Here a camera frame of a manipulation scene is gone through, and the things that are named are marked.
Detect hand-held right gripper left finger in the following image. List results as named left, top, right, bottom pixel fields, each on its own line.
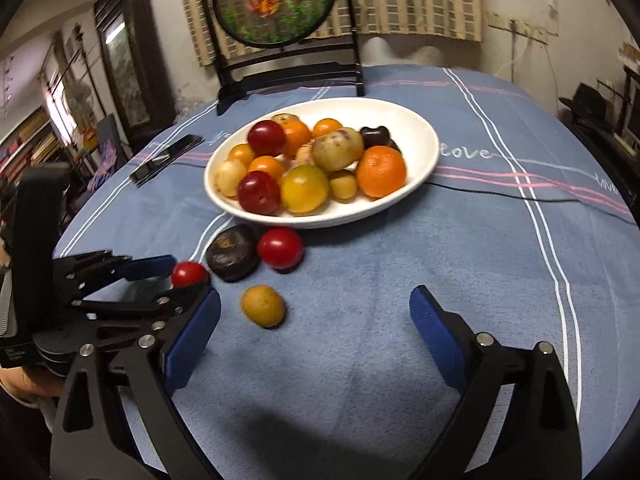
left=50, top=286, right=222, bottom=480

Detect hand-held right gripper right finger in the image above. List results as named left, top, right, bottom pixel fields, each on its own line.
left=407, top=285, right=583, bottom=480

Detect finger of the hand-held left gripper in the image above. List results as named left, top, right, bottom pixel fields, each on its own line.
left=52, top=250, right=177, bottom=301
left=75, top=284, right=212, bottom=356

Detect small red tomato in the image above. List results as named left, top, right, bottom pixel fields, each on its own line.
left=171, top=260, right=208, bottom=289

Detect yellow spotted passion fruit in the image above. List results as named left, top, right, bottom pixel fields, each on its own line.
left=215, top=158, right=248, bottom=198

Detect large red plum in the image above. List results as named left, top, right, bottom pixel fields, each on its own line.
left=237, top=170, right=281, bottom=215

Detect smooth orange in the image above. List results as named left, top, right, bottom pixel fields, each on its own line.
left=229, top=143, right=257, bottom=168
left=248, top=156, right=286, bottom=181

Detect yellow-green orange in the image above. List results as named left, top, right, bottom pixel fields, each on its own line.
left=280, top=164, right=330, bottom=214

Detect large mandarin orange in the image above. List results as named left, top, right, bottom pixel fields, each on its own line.
left=356, top=145, right=407, bottom=199

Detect dark red plum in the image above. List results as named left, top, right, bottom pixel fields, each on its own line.
left=247, top=120, right=287, bottom=158

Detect small olive yellow fruit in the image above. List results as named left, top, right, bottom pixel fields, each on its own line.
left=327, top=170, right=358, bottom=201

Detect white oval plate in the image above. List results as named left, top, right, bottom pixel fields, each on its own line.
left=203, top=98, right=440, bottom=231

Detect dark purple plum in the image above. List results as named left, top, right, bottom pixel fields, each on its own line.
left=359, top=125, right=392, bottom=150

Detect small orange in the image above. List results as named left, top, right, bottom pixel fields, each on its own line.
left=312, top=118, right=344, bottom=140

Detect person's left hand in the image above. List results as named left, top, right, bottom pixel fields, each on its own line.
left=0, top=365, right=66, bottom=403

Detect blue striped tablecloth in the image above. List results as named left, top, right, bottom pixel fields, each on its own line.
left=52, top=65, right=636, bottom=480

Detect black smartphone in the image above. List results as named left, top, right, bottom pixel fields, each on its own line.
left=129, top=134, right=205, bottom=188

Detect purple cloth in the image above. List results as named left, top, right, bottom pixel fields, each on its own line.
left=87, top=140, right=118, bottom=191

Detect wooden bookshelf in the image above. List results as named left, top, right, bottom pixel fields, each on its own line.
left=0, top=110, right=56, bottom=171

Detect dark chair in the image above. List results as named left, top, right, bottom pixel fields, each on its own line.
left=95, top=114, right=126, bottom=176

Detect white standing fan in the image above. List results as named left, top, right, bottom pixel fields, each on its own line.
left=65, top=85, right=96, bottom=126

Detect dark framed painting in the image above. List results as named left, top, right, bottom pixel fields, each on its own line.
left=93, top=0, right=176, bottom=136

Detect black desk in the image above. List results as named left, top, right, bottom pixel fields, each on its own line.
left=560, top=65, right=640, bottom=171

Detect black hat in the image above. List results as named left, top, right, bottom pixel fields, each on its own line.
left=559, top=84, right=613, bottom=121

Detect round goldfish embroidery screen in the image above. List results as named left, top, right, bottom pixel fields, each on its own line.
left=193, top=0, right=367, bottom=117

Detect black cable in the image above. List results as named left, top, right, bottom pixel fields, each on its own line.
left=430, top=182, right=588, bottom=206

